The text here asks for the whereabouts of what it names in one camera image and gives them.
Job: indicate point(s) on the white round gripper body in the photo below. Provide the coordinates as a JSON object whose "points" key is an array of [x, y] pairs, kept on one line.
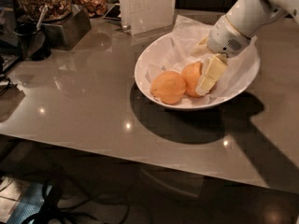
{"points": [[224, 37]]}

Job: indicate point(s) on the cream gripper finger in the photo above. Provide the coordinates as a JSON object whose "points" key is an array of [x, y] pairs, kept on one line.
{"points": [[201, 48], [212, 70]]}

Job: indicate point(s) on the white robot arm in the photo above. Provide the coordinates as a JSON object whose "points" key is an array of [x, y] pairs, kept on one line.
{"points": [[248, 16]]}

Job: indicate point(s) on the white oval bowl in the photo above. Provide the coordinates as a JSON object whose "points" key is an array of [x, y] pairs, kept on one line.
{"points": [[155, 66]]}

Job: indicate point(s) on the black smartphone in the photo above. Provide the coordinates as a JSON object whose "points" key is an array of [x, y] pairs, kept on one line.
{"points": [[114, 13]]}

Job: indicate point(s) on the jar of dried fruit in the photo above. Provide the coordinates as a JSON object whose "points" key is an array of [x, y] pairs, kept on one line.
{"points": [[92, 0]]}

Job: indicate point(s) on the glass jar of nuts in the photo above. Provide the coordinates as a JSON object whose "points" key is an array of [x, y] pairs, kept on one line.
{"points": [[56, 9]]}

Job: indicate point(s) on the white spoon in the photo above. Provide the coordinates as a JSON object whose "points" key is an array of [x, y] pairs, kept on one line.
{"points": [[43, 11]]}

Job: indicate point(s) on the black cup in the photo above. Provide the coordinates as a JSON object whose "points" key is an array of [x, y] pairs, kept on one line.
{"points": [[34, 44]]}

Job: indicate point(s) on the black appliance at left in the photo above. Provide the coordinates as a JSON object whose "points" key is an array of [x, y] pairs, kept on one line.
{"points": [[10, 48]]}

